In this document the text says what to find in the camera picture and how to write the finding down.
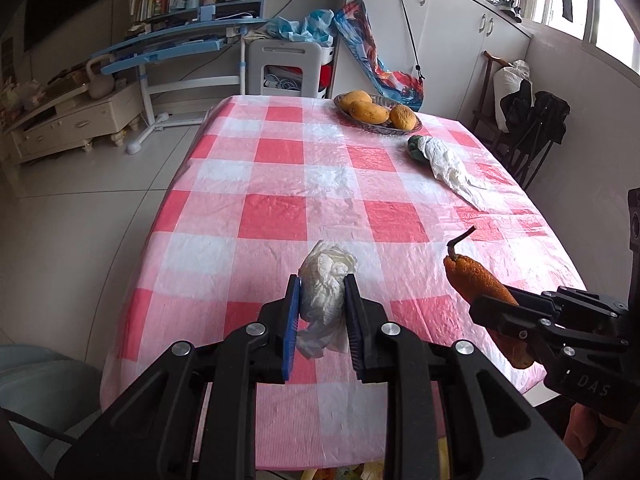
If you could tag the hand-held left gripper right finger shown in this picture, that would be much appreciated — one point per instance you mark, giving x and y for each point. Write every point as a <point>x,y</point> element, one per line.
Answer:
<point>352,325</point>

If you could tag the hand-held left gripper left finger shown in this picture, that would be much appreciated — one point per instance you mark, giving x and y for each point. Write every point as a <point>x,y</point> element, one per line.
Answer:
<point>292,325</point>

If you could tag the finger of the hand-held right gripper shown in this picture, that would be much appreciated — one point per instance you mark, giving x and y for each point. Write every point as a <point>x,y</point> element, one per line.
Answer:
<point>580,302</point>
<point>505,317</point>

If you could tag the orange wrinkled pepper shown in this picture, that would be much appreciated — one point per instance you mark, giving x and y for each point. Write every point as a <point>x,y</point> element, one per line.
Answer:
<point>470,272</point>

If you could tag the pink garment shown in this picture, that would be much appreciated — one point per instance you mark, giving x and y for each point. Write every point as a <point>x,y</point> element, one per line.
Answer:
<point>582,430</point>

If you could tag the black folding chair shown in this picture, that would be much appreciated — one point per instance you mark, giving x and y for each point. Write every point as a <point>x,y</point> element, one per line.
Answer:
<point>535,155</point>

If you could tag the pink checkered tablecloth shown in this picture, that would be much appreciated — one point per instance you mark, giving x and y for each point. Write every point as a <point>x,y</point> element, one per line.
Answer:
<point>300,170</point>

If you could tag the dark green object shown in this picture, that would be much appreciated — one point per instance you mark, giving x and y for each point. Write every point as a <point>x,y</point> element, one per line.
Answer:
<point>414,149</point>

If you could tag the black jacket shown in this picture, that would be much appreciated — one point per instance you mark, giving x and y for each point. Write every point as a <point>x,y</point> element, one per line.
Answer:
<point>540,110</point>

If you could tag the dark woven fruit basket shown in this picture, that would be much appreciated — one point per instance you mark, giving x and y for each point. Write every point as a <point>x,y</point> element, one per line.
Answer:
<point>380,129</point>

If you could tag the spotted yellow mango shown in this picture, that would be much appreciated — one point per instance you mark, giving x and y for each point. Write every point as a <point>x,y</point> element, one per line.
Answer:
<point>402,116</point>

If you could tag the white bag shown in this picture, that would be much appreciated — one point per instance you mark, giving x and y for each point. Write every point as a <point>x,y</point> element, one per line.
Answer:
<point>507,82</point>

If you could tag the colourful printed bag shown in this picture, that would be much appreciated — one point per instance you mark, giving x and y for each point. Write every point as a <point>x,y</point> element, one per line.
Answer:
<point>400,85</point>

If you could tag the red cloth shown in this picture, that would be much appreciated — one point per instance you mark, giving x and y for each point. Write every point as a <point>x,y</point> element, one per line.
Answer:
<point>326,77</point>

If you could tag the light blue plastic tub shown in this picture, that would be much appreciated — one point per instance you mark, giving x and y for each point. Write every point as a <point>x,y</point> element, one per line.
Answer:
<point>45,380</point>

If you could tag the white plastic stool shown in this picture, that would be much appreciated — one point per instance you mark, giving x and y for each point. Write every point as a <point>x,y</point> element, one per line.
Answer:
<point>285,55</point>

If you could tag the white storage basket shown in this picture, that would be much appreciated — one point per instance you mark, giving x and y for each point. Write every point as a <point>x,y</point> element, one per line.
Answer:
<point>327,55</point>

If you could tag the window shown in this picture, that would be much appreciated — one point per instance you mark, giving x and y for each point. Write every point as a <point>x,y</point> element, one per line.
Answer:
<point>610,20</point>

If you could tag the white cabinet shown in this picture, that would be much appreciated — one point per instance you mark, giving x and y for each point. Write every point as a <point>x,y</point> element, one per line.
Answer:
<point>450,35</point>

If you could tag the cream television cabinet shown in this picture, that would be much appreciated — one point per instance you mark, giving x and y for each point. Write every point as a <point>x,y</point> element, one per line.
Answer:
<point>75,120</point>

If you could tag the light blue plastic bag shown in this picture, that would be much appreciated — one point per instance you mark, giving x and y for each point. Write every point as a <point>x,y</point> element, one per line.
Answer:
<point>307,25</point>

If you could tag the blue and white study desk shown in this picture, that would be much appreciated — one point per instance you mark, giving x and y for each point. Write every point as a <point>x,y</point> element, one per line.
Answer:
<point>175,42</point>

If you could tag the beige kettlebell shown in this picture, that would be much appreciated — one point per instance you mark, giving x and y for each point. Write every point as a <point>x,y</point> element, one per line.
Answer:
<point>100,85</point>

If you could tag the small blue box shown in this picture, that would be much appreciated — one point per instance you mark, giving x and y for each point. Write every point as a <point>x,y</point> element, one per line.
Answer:
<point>207,12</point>

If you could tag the brown tray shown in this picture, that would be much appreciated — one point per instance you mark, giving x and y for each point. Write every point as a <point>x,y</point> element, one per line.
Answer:
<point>67,82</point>

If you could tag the crumpled plastic bag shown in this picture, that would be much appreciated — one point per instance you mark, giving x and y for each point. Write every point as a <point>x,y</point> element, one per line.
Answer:
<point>20,95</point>

